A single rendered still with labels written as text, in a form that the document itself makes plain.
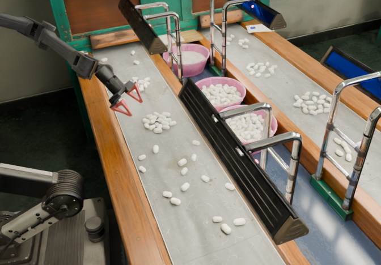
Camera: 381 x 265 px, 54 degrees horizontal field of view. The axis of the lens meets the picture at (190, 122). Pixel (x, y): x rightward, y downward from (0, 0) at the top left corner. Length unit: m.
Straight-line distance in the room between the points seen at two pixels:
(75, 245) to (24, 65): 1.93
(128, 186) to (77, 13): 1.22
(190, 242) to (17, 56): 2.35
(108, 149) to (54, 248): 0.44
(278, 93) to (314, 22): 2.31
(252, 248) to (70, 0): 1.63
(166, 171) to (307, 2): 2.85
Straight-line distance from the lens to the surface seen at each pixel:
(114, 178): 1.38
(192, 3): 2.42
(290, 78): 1.98
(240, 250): 1.18
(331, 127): 1.29
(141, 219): 1.24
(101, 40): 2.27
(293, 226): 0.81
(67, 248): 1.61
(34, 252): 1.62
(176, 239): 1.21
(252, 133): 1.57
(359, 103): 1.82
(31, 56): 3.20
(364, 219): 1.36
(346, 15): 4.34
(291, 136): 0.97
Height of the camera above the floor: 1.71
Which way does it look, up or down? 36 degrees down
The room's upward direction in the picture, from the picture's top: 3 degrees counter-clockwise
